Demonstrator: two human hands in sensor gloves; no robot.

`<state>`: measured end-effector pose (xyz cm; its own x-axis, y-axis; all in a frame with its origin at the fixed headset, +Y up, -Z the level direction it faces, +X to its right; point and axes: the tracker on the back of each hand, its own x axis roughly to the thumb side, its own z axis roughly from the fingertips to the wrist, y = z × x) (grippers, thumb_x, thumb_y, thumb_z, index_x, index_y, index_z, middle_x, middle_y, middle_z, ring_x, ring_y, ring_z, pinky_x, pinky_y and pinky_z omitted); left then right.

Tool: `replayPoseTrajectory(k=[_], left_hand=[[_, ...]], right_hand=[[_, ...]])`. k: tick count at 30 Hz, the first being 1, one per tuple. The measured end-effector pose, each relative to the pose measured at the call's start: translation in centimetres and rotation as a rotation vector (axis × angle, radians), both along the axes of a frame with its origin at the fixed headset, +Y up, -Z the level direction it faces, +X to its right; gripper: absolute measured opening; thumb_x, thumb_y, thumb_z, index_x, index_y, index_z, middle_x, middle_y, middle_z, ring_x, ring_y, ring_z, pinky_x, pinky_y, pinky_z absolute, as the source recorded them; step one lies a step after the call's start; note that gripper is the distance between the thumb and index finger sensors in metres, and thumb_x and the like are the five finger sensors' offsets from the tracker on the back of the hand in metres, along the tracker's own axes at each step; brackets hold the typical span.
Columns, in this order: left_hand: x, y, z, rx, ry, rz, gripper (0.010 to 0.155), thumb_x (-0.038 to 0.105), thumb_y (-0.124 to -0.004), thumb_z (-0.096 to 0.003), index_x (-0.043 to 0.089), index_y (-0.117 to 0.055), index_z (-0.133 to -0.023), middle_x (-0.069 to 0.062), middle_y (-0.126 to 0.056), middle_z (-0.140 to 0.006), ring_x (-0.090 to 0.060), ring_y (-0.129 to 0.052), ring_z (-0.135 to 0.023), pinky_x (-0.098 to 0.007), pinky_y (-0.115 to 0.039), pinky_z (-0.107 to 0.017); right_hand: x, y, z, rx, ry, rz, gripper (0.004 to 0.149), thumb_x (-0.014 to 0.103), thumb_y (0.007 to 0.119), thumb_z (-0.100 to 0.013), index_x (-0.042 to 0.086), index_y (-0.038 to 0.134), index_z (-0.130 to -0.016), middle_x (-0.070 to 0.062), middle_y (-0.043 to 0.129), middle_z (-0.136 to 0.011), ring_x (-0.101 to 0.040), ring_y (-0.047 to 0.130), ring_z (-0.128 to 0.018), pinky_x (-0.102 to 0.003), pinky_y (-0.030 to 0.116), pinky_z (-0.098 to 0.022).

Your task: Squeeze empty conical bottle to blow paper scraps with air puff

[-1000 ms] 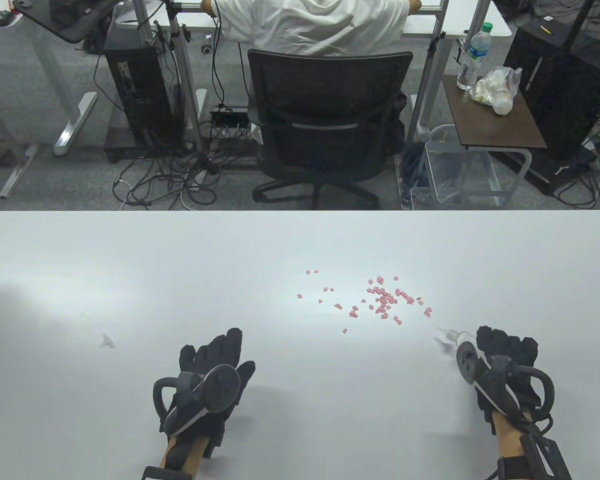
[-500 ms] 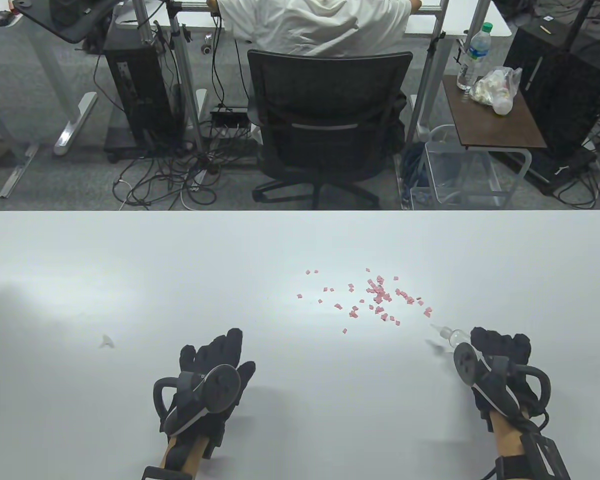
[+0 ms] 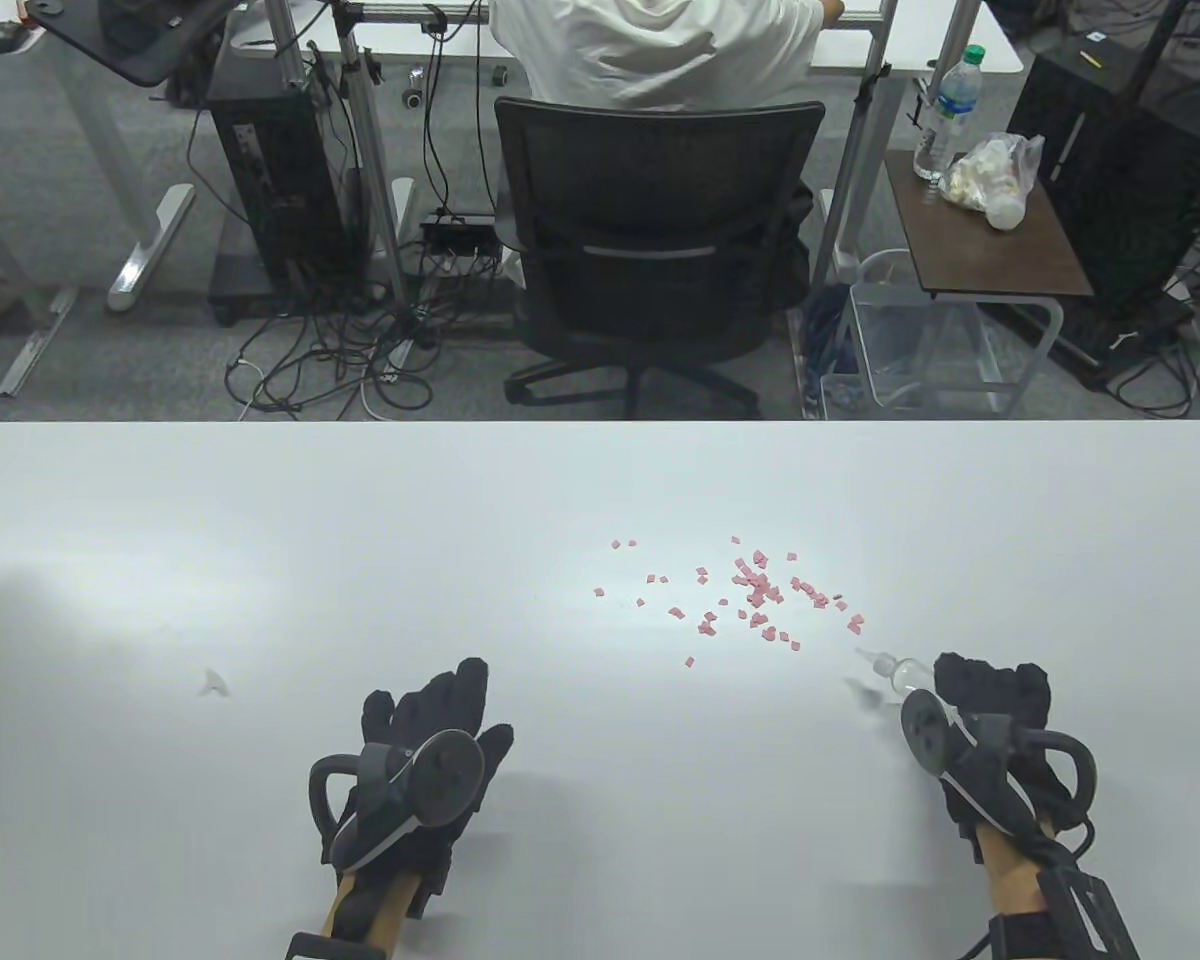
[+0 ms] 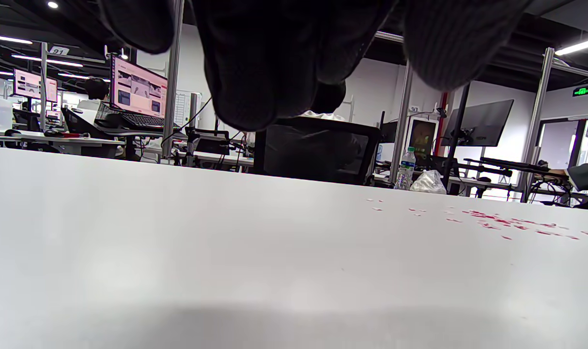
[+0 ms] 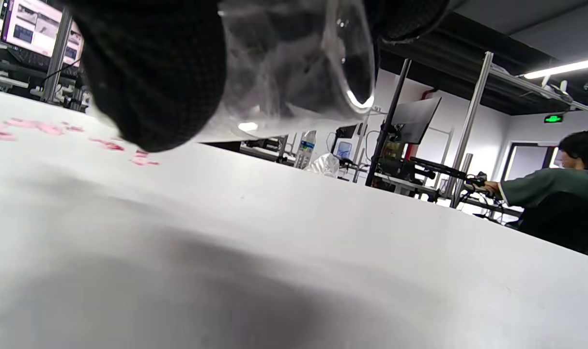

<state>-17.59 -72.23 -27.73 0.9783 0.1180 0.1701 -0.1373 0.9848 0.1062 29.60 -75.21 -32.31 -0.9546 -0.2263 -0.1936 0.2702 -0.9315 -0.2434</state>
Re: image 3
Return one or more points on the person's left hand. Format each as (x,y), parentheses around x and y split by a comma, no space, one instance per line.
(430,705)

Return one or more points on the person's right hand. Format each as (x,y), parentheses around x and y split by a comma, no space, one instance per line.
(1005,700)

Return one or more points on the person's left little finger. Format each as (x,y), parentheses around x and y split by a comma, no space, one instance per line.
(377,712)

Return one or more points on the person's right fingers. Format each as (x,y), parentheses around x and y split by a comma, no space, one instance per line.
(995,683)

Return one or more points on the person's left thumb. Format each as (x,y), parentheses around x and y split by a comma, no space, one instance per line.
(497,742)

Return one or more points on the small clear nozzle bottle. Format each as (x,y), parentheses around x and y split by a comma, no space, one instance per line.
(900,672)

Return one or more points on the person's right forearm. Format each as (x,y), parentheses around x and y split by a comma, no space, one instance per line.
(1015,875)

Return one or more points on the person's left forearm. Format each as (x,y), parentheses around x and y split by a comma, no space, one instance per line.
(370,900)

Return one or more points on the black controller on left glove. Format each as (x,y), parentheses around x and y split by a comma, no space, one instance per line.
(440,775)

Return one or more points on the black controller on glove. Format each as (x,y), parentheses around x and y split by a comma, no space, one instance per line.
(440,775)
(925,730)

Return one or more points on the black controller on right glove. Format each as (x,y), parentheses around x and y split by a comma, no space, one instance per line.
(925,730)

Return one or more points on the small clear plastic scrap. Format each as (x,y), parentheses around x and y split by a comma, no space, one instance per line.
(212,684)

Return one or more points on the scatter of pink paper scraps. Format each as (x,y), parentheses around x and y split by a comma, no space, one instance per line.
(755,590)

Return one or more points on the clear plastic bin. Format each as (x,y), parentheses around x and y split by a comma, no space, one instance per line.
(890,340)

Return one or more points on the brown side table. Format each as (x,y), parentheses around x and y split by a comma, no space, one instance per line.
(990,255)

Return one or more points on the black power strip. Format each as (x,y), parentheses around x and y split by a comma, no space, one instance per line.
(458,238)

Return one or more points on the clear plastic bag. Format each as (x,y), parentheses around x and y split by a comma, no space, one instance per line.
(995,175)

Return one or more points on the black computer tower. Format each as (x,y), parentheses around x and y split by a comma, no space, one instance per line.
(1130,170)
(280,170)

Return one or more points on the black mesh office chair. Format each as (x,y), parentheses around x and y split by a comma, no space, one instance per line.
(650,230)

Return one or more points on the clear water bottle green cap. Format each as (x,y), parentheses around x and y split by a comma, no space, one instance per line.
(945,115)

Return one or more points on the white desk leg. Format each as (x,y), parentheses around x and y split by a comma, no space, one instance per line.
(135,190)

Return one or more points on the black angled board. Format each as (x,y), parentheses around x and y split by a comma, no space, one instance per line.
(130,40)

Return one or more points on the black computer mouse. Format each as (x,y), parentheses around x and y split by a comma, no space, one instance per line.
(7,36)

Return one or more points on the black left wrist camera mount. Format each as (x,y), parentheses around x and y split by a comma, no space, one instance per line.
(335,945)

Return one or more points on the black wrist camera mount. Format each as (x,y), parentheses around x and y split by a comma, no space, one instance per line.
(1080,915)
(335,945)

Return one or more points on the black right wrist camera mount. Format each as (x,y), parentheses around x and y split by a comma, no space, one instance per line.
(1080,915)

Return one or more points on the metal floor rail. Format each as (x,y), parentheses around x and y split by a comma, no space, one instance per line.
(38,345)

